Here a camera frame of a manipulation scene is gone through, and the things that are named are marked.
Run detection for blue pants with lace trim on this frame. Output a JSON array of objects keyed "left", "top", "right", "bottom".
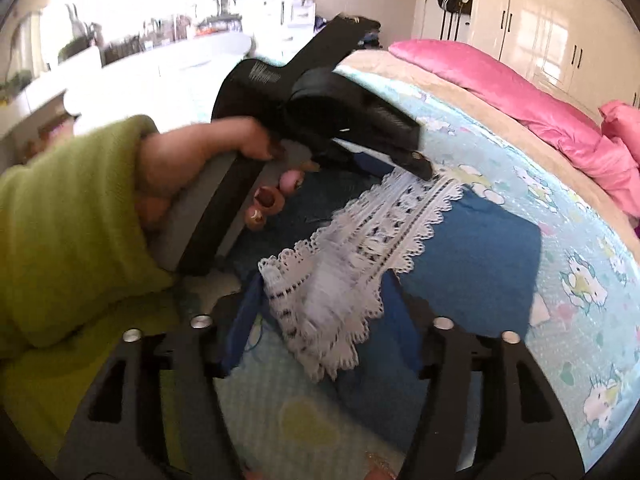
[{"left": 229, "top": 162, "right": 541, "bottom": 450}]

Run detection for green sleeve forearm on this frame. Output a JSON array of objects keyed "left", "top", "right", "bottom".
[{"left": 0, "top": 114, "right": 222, "bottom": 466}]

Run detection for left hand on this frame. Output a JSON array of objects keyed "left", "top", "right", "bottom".
[{"left": 134, "top": 117, "right": 286, "bottom": 233}]

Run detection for beige bed cover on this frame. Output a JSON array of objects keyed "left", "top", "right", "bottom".
[{"left": 340, "top": 50, "right": 639, "bottom": 254}]

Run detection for white drawer chest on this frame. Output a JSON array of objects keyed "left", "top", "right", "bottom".
[{"left": 235, "top": 0, "right": 317, "bottom": 64}]

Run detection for white desk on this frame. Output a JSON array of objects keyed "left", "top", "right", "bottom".
[{"left": 1, "top": 32, "right": 252, "bottom": 148}]

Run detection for light blue cartoon cat blanket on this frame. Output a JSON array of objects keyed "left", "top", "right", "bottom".
[{"left": 217, "top": 67, "right": 639, "bottom": 479}]

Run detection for white wardrobe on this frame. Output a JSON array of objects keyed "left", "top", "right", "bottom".
[{"left": 414, "top": 0, "right": 640, "bottom": 122}]

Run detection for pink duvet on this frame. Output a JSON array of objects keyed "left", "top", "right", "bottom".
[{"left": 390, "top": 39, "right": 639, "bottom": 218}]

